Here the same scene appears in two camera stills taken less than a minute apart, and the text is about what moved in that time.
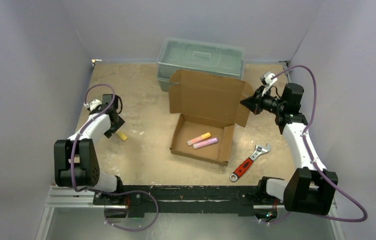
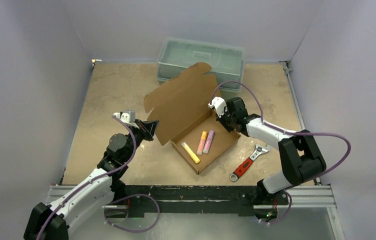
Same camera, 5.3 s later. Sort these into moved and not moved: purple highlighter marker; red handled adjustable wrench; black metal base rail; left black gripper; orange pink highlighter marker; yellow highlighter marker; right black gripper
Moved: purple highlighter marker; orange pink highlighter marker; yellow highlighter marker; left black gripper; right black gripper
Not moved: black metal base rail; red handled adjustable wrench
